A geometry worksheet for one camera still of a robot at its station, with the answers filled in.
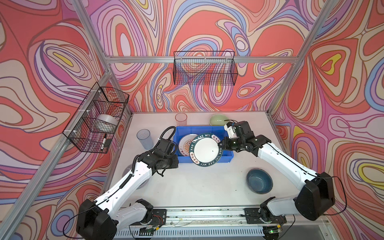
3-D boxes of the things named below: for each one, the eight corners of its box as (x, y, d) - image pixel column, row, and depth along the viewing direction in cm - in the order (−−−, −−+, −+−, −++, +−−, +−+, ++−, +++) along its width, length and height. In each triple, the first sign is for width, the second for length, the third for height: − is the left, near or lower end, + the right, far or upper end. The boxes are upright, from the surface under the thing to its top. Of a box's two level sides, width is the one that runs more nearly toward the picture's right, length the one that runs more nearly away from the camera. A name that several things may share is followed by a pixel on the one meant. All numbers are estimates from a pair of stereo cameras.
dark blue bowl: (247, 195, 81) (250, 192, 77) (242, 172, 90) (245, 168, 85) (272, 195, 81) (276, 192, 77) (264, 172, 90) (268, 168, 85)
